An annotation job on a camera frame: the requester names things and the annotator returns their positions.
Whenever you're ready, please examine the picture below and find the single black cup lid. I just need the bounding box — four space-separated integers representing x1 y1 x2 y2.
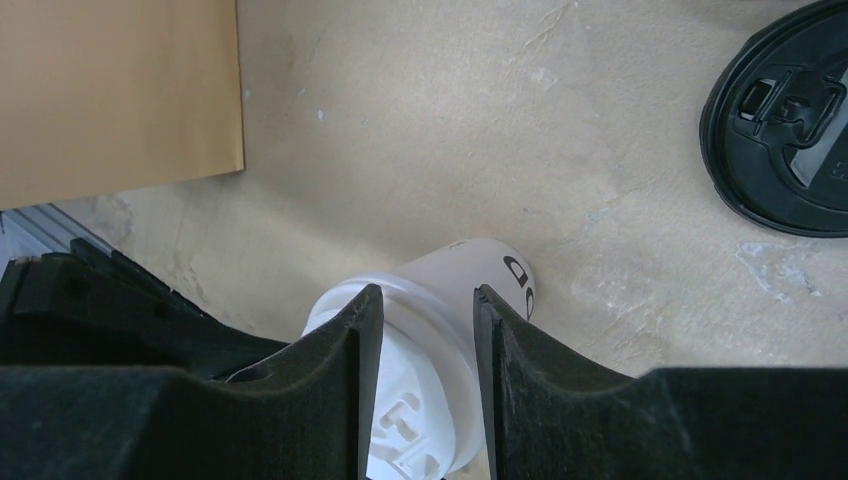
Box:
699 1 847 238

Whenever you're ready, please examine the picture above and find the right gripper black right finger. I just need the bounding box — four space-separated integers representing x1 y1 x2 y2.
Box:
473 286 847 479

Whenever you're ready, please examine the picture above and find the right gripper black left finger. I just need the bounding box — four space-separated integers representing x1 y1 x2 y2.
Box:
1 284 383 479

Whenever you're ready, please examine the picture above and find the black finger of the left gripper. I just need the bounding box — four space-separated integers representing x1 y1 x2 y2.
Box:
1 239 285 381

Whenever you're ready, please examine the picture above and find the white paper coffee cup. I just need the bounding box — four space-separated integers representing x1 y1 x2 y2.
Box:
392 238 537 338

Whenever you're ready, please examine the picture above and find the brown kraft paper bag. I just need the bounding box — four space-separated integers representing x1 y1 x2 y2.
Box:
1 1 245 209

